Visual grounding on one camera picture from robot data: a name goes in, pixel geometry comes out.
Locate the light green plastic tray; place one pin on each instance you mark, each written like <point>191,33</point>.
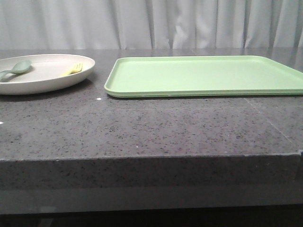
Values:
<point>182,76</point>

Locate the beige round plate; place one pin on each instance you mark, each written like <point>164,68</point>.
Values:
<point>45,74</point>

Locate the yellow plastic fork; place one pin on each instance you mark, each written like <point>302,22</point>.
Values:
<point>74,69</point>

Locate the grey pleated curtain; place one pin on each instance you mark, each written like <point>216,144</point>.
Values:
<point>150,24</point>

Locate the grey-green plastic spoon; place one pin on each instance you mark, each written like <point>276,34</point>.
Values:
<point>19,68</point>

